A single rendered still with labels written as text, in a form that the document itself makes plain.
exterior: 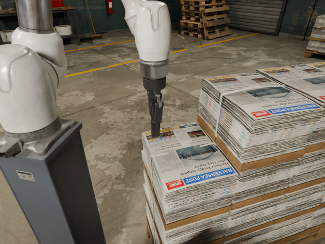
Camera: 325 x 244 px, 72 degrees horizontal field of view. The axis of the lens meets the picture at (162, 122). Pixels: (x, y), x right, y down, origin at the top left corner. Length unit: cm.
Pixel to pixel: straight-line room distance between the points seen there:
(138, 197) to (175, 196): 105
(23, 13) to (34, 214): 68
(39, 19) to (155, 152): 61
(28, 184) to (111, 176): 123
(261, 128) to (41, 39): 76
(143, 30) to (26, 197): 68
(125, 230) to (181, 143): 90
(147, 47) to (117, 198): 140
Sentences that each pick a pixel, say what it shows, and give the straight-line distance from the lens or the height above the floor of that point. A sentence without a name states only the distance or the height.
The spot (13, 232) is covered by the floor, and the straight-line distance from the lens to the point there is 194.
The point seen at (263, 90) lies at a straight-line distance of 97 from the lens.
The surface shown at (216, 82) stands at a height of 106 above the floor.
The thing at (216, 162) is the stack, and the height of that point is 83.
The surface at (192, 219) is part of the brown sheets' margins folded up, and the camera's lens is 97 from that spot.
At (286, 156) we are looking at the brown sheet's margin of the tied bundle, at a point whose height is 87.
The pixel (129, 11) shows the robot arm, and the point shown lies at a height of 134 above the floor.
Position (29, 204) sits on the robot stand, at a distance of 96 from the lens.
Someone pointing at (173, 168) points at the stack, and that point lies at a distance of 86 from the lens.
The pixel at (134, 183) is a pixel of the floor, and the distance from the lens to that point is 194.
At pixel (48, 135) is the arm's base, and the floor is 103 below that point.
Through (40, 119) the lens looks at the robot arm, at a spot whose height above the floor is 109.
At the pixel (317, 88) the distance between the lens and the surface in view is 107.
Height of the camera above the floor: 142
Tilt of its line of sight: 32 degrees down
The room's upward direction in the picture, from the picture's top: straight up
